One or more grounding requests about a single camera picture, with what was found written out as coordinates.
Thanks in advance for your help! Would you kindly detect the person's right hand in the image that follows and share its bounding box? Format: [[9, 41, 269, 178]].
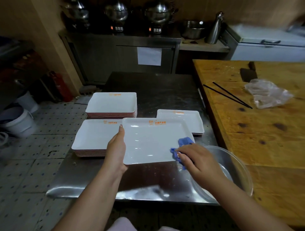
[[176, 143, 226, 191]]

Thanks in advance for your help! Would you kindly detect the person's left hand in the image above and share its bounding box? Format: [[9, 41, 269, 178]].
[[104, 124, 128, 175]]

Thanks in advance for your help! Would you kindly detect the stack of white plates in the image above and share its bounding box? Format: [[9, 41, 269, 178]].
[[156, 109, 205, 136], [71, 119, 123, 157], [85, 92, 138, 119]]

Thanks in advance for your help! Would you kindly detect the blue cloth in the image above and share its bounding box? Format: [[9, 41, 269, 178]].
[[170, 137, 195, 171]]

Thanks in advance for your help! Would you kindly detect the white rectangular plate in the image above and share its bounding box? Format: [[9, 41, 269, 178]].
[[122, 117, 195, 165]]

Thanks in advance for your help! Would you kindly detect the steel work table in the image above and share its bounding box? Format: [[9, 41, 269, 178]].
[[45, 72, 220, 205]]

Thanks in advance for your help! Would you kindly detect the person's right forearm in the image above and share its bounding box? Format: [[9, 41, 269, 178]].
[[208, 177, 294, 231]]

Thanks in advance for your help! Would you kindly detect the person's left forearm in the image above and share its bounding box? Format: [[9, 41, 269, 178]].
[[52, 164, 127, 231]]

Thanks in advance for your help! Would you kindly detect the clear glass bowl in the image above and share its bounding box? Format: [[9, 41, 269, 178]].
[[190, 145, 254, 203]]

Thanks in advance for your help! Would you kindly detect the loose light floor tile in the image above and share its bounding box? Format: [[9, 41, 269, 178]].
[[75, 95, 92, 105]]

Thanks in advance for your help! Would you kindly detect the grey brick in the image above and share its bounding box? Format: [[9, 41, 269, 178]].
[[79, 85, 97, 95]]

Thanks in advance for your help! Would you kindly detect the wooden table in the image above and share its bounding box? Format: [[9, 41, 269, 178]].
[[192, 59, 305, 227]]

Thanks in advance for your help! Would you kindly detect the black chopstick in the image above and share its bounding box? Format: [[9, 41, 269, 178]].
[[203, 84, 251, 109], [212, 82, 253, 109]]

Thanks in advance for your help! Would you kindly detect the red fire extinguisher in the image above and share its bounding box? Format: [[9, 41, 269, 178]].
[[49, 71, 73, 102]]

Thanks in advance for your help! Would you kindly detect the stainless steel cabinet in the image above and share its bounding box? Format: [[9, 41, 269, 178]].
[[58, 30, 182, 85]]

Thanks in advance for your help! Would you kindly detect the crumpled clear plastic bag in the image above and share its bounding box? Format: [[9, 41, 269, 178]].
[[245, 79, 294, 109]]

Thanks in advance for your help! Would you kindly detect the white plastic bucket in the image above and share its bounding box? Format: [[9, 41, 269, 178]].
[[0, 106, 37, 138], [15, 91, 39, 114]]

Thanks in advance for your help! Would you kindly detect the white paper sheet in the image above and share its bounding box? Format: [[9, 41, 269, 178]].
[[137, 47, 162, 66]]

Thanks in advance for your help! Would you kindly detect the beige side counter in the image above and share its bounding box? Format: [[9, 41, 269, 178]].
[[179, 38, 230, 53]]

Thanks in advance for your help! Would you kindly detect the white chest freezer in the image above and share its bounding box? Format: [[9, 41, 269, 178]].
[[220, 23, 305, 62]]

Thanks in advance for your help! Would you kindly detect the dark storage rack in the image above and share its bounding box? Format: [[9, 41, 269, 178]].
[[0, 36, 48, 103]]

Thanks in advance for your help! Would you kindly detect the steel basin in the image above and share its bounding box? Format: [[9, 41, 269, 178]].
[[181, 21, 207, 40]]

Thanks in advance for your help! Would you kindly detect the steel jug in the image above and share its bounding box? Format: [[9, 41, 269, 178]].
[[205, 12, 224, 44]]

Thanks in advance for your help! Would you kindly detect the steel cleaver with dark handle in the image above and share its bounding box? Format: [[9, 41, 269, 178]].
[[240, 61, 258, 83]]

